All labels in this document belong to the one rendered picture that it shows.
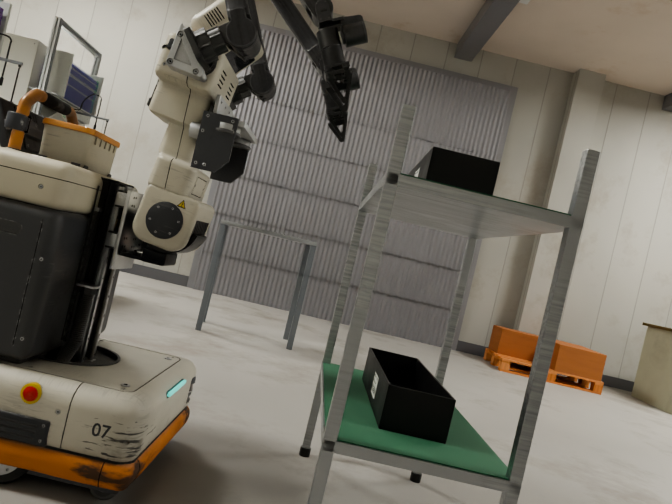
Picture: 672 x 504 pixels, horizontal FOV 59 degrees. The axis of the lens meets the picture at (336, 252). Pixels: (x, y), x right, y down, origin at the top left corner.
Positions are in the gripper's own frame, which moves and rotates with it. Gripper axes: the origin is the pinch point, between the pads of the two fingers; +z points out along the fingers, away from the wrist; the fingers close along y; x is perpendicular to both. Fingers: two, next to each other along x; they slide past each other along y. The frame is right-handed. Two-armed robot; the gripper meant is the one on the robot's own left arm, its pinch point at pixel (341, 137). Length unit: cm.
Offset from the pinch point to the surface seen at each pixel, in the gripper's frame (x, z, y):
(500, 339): -135, 169, 428
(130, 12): 174, -278, 472
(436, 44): -155, -165, 482
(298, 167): 31, -64, 472
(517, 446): -18, 88, -68
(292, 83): 15, -158, 472
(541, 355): -28, 69, -68
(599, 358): -219, 203, 393
